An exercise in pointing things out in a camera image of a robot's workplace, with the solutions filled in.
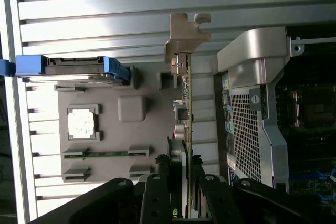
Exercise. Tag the green RAM stick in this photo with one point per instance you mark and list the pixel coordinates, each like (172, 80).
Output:
(110, 153)

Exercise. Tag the open grey PC case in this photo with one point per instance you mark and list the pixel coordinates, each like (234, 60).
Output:
(246, 134)

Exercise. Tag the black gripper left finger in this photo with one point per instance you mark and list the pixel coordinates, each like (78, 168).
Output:
(155, 200)

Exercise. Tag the grey plastic parts rack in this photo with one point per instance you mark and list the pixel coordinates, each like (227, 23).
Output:
(110, 140)

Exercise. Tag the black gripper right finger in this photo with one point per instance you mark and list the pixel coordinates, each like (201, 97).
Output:
(218, 200)

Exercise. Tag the CPU socket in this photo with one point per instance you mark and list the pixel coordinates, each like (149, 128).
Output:
(315, 111)

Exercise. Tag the green motherboard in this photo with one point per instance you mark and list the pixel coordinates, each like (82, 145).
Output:
(307, 190)

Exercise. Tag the silver CPU chip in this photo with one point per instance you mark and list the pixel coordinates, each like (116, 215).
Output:
(80, 123)

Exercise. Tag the hard disk in blue caddy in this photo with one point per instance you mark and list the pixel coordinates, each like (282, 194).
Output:
(73, 69)

